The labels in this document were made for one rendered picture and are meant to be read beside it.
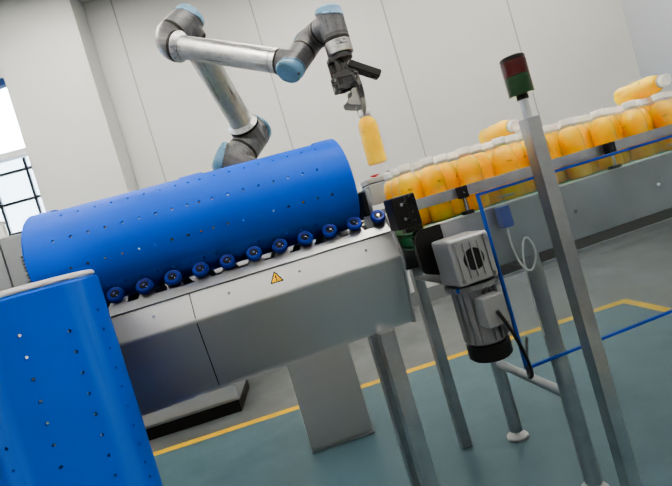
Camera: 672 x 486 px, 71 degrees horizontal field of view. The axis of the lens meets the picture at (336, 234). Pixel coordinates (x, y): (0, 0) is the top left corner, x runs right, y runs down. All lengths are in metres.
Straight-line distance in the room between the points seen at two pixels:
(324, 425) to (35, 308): 1.54
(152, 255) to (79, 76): 3.25
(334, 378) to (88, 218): 1.32
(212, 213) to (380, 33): 3.57
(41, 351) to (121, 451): 0.26
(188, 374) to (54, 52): 3.58
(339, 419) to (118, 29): 3.77
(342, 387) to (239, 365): 0.94
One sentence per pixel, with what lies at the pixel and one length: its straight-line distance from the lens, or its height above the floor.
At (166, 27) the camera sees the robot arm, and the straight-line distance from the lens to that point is 2.02.
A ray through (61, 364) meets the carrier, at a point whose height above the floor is 0.87.
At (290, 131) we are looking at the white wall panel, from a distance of 4.32.
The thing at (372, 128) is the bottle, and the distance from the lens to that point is 1.60.
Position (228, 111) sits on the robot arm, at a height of 1.60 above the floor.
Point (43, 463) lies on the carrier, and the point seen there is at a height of 0.71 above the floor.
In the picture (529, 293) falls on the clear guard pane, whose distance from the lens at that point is 1.40.
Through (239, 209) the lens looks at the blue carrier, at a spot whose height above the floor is 1.09.
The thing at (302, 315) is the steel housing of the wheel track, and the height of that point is 0.76.
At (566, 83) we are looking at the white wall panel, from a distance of 5.12.
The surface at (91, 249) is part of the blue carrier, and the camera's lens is 1.34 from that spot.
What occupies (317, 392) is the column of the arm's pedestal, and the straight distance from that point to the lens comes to 2.25.
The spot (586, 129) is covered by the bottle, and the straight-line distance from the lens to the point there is 1.71.
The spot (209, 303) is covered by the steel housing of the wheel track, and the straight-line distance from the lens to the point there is 1.31.
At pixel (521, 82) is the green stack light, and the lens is 1.31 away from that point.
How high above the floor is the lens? 0.99
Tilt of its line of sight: 2 degrees down
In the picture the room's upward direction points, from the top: 16 degrees counter-clockwise
